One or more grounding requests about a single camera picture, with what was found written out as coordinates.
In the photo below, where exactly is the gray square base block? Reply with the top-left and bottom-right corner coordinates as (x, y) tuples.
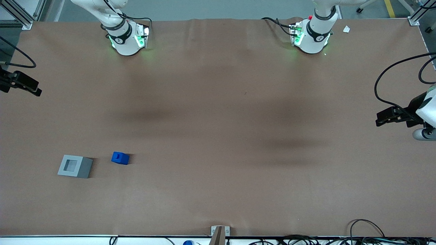
(57, 154), (93, 179)

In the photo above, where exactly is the blue plastic part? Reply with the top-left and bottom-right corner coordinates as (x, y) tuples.
(111, 151), (130, 166)

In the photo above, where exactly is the white chair leg with caster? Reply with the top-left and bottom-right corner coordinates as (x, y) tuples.
(355, 0), (378, 14)

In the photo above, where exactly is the paper table cover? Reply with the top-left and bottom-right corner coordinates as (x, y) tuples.
(0, 17), (436, 238)

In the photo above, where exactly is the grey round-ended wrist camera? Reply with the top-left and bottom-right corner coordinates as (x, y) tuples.
(412, 127), (436, 141)

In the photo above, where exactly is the long black gripper cable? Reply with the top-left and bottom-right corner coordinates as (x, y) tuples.
(374, 52), (436, 123)

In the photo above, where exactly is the short looped black gripper cable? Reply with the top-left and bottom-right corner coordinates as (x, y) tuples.
(418, 55), (436, 85)

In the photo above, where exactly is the aluminium frame post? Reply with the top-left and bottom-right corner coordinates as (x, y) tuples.
(0, 0), (46, 30)
(407, 0), (436, 27)

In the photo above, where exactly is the arched black cable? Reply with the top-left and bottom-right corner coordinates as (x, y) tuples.
(349, 219), (386, 239)

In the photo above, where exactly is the black arm base cable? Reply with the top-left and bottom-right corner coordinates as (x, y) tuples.
(261, 17), (294, 36)
(102, 0), (153, 28)

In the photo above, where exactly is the black cable tangle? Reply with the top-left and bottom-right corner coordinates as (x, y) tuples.
(250, 234), (344, 245)

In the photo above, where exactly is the metal mounting bracket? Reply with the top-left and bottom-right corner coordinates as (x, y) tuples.
(211, 225), (231, 237)

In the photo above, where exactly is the brown camera post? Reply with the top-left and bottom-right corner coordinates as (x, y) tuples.
(208, 226), (226, 245)

